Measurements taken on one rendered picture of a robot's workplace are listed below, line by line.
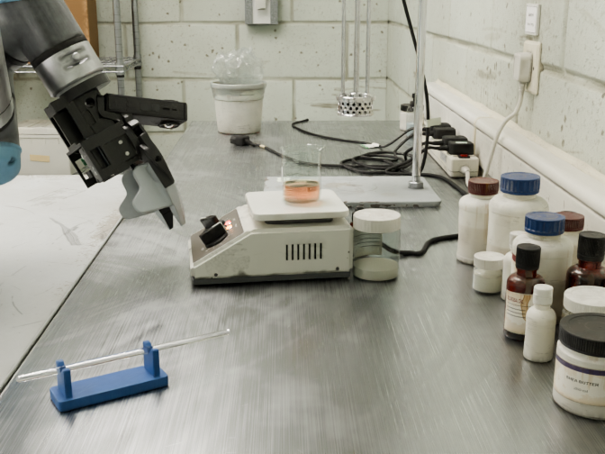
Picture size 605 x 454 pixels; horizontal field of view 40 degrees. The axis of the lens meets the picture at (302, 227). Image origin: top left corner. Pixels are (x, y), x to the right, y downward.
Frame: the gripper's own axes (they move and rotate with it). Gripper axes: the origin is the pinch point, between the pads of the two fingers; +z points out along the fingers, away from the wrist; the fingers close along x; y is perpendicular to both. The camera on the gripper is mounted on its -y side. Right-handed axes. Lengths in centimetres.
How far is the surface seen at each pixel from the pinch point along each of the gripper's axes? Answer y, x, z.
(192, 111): -113, -214, -15
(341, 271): -9.6, 13.4, 15.8
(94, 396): 26.3, 28.6, 7.1
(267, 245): -3.4, 11.9, 8.0
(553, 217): -21.6, 37.9, 18.4
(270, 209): -6.6, 11.2, 4.6
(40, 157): -50, -219, -28
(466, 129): -76, -29, 20
